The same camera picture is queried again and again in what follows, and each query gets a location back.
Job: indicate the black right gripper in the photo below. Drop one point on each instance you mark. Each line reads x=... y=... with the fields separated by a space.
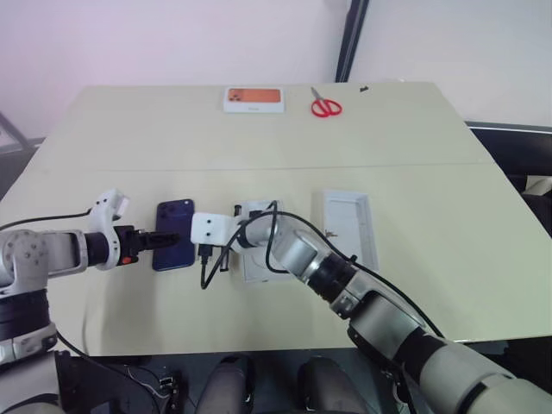
x=205 y=252

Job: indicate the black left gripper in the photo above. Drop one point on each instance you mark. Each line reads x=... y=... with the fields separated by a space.
x=127 y=246

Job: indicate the dark blue smartphone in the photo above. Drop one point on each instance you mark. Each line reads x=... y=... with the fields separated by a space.
x=172 y=215

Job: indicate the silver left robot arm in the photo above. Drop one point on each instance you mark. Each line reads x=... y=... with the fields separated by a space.
x=39 y=254

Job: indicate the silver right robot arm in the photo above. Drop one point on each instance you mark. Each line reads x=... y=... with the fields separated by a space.
x=388 y=315

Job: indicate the white phone box base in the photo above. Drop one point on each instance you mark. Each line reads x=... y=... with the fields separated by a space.
x=256 y=269

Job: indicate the white phone box lid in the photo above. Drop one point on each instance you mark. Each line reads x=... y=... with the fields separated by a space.
x=347 y=215

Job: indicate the white box with orange print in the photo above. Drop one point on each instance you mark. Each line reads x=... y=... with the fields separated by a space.
x=254 y=98

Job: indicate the dark rounded shape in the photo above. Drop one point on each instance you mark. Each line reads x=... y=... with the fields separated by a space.
x=228 y=384
x=328 y=386

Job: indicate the black slanted pole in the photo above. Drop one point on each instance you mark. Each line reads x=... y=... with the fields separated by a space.
x=351 y=39

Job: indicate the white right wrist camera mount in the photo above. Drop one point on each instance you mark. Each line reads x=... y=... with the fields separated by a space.
x=211 y=227

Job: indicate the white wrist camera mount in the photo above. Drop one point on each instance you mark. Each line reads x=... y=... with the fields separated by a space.
x=211 y=227
x=103 y=211

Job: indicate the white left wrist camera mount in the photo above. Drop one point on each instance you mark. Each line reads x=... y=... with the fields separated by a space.
x=103 y=211

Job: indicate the grey metal frame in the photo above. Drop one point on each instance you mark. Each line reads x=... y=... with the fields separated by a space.
x=13 y=133

